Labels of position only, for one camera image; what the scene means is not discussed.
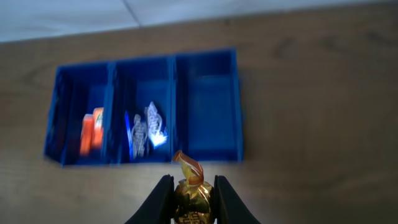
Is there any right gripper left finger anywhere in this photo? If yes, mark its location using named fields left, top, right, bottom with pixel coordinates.
left=124, top=174, right=175, bottom=224

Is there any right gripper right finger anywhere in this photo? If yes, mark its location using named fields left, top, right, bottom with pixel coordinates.
left=213, top=175, right=262, bottom=224

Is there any gold candy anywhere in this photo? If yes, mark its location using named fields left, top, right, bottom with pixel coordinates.
left=172, top=150, right=216, bottom=224

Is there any blue candy pack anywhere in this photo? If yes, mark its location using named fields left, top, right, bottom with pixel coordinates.
left=144, top=101, right=169, bottom=148
left=124, top=110, right=149, bottom=160

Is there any blue tray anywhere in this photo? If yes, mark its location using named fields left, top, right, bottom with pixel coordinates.
left=43, top=47, right=244, bottom=168

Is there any orange candy box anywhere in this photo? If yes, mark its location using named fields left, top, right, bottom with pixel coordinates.
left=79, top=113, right=95, bottom=157
left=91, top=107, right=104, bottom=149

